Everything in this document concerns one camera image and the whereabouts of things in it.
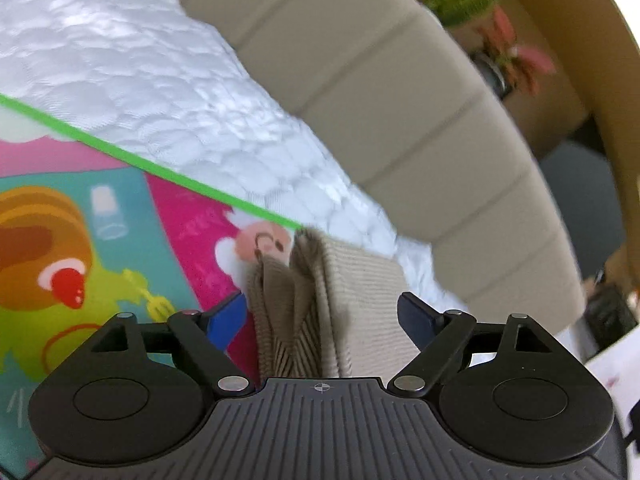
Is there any beige striped shirt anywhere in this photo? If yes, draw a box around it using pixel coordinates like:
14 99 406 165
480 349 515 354
245 229 419 382

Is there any colourful cartoon play mat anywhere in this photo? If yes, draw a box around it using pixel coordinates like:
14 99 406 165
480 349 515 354
1 99 294 479

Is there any red plant dark pot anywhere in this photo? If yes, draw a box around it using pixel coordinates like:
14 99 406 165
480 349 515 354
475 6 556 96

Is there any white quilted mattress cover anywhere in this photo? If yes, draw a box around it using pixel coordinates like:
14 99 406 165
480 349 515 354
1 0 461 310

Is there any beige padded headboard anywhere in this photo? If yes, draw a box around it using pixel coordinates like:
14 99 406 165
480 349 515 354
179 0 585 333

